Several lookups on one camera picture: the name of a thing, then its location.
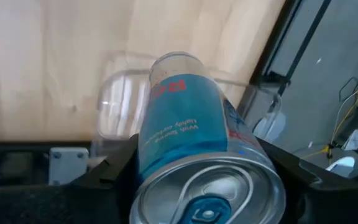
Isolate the slim blue silver energy can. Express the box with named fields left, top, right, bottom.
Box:
left=129, top=51, right=287, bottom=224

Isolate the white power strip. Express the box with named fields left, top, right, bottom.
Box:
left=325, top=156, right=356, bottom=174

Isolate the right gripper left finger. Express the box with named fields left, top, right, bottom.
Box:
left=0, top=133, right=140, bottom=224

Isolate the long yellow cable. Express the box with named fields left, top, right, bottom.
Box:
left=301, top=83, right=358, bottom=158

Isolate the silver mounting plate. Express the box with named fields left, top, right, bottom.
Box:
left=48, top=147, right=90, bottom=187

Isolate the clear plastic bin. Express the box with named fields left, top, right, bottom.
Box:
left=95, top=49, right=287, bottom=147

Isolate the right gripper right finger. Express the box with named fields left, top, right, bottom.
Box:
left=256, top=138, right=358, bottom=224

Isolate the thin white cable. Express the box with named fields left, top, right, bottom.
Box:
left=333, top=74, right=358, bottom=141

